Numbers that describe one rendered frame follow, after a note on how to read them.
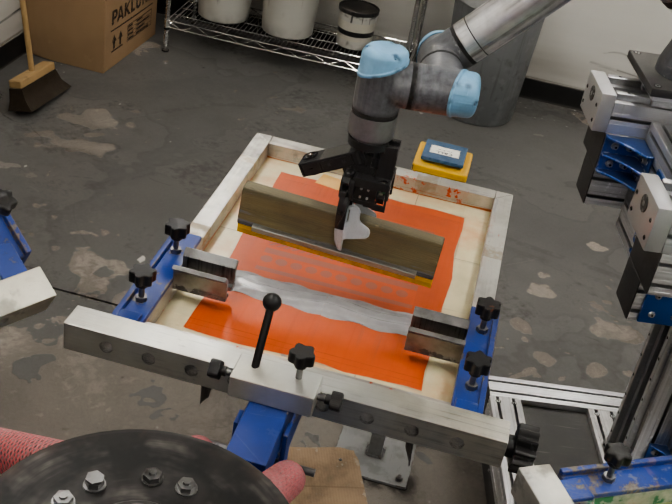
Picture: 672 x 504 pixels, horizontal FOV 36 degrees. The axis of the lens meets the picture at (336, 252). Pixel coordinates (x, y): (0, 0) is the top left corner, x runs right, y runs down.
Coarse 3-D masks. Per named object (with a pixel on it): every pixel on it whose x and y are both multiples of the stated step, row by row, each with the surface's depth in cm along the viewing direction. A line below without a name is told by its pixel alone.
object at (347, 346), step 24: (384, 216) 214; (408, 216) 215; (432, 216) 217; (456, 216) 218; (456, 240) 210; (432, 288) 194; (408, 312) 186; (312, 336) 175; (336, 336) 176; (360, 336) 178; (384, 336) 179; (336, 360) 171; (360, 360) 172; (384, 360) 173; (408, 360) 174; (408, 384) 168
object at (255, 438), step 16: (256, 416) 144; (272, 416) 144; (288, 416) 146; (240, 432) 141; (256, 432) 141; (272, 432) 142; (240, 448) 138; (256, 448) 138; (272, 448) 139; (256, 464) 136; (272, 464) 142
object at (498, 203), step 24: (264, 144) 225; (288, 144) 227; (240, 168) 214; (216, 192) 205; (240, 192) 211; (432, 192) 223; (456, 192) 222; (480, 192) 222; (216, 216) 197; (504, 216) 214; (504, 240) 206; (480, 264) 198; (168, 288) 175; (480, 288) 190
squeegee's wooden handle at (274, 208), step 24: (264, 192) 176; (288, 192) 177; (240, 216) 179; (264, 216) 178; (288, 216) 177; (312, 216) 176; (360, 216) 175; (360, 240) 176; (384, 240) 175; (408, 240) 174; (432, 240) 173; (408, 264) 176; (432, 264) 175
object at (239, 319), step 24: (312, 192) 218; (336, 192) 219; (240, 240) 198; (264, 240) 199; (240, 264) 191; (312, 288) 188; (216, 312) 177; (240, 312) 178; (264, 312) 179; (288, 312) 180; (216, 336) 171; (240, 336) 172; (288, 336) 174
